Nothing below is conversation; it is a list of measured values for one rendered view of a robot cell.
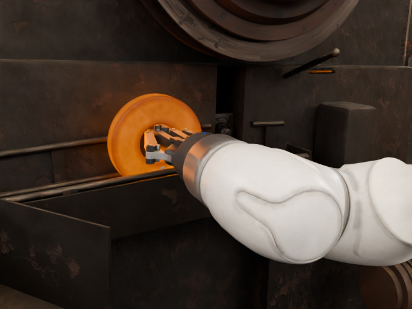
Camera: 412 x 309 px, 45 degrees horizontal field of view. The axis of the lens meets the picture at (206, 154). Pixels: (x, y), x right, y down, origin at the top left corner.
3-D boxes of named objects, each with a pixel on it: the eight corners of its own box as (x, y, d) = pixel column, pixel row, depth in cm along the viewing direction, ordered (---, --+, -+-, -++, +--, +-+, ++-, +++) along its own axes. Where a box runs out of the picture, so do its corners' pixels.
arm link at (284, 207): (181, 214, 57) (271, 232, 63) (251, 279, 43) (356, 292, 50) (211, 125, 55) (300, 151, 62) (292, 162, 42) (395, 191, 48)
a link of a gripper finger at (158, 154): (192, 167, 67) (156, 171, 64) (177, 157, 71) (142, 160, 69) (194, 150, 66) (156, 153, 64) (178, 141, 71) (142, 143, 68)
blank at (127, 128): (100, 101, 78) (105, 105, 75) (190, 86, 84) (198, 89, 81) (113, 193, 83) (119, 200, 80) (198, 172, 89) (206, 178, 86)
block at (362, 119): (304, 212, 107) (313, 100, 102) (333, 208, 111) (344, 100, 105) (337, 228, 98) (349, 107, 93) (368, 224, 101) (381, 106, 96)
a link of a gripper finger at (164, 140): (190, 168, 69) (180, 169, 68) (159, 148, 78) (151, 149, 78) (190, 141, 68) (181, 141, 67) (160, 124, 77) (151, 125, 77)
